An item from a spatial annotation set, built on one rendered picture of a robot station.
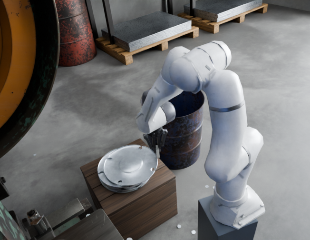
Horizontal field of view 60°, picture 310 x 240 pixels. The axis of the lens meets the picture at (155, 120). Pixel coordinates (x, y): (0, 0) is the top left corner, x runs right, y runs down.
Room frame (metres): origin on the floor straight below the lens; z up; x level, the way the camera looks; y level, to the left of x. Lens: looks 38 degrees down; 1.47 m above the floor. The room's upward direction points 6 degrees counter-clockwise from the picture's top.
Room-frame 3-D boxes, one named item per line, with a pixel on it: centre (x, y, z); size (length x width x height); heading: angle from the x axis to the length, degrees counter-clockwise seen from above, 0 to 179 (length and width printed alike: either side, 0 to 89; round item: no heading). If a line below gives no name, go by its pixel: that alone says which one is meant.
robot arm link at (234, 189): (0.67, -0.29, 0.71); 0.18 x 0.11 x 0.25; 130
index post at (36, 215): (0.48, 0.39, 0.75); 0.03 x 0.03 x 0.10; 33
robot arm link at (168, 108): (1.00, -0.02, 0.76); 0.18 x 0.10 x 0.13; 31
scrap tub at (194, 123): (1.47, -0.13, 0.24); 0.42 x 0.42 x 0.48
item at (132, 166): (1.01, 0.16, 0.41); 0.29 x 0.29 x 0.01
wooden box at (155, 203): (1.01, 0.19, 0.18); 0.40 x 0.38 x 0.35; 119
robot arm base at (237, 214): (0.65, -0.30, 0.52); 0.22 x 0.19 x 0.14; 104
